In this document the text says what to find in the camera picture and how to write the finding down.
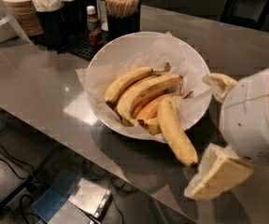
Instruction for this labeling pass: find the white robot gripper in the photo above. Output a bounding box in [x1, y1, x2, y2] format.
[184, 69, 269, 201]

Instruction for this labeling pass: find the small front yellow banana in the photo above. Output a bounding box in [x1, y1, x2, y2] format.
[138, 118, 161, 135]

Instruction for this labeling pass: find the orange ripe banana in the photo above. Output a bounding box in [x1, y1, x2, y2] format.
[135, 94, 169, 121]

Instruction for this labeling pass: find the white round bowl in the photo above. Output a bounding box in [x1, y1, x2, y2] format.
[85, 31, 213, 141]

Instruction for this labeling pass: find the middle large yellow banana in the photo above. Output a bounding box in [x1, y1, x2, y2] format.
[117, 74, 183, 126]

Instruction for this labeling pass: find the white paper bowl liner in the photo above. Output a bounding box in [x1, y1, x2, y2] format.
[75, 31, 215, 144]

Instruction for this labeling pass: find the black cup of wooden stirrers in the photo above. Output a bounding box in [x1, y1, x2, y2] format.
[106, 0, 140, 37]

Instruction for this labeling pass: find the small brown glass bottle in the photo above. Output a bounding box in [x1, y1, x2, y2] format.
[87, 6, 103, 47]

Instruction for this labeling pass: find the black perforated rubber mat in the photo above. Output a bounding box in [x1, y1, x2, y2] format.
[35, 31, 111, 61]

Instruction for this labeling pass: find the blue and silver floor box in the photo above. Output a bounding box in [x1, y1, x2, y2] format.
[33, 170, 111, 224]

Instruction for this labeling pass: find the black back condiment cup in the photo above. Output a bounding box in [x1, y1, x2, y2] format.
[61, 0, 82, 35]

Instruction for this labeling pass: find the black cup with wrapped straws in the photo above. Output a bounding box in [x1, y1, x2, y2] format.
[32, 0, 66, 47]

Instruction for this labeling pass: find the stack of brown cup sleeves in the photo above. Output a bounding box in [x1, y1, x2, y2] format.
[5, 1, 43, 36]

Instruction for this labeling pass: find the black floor cable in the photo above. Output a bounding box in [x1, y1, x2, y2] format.
[0, 128, 35, 180]

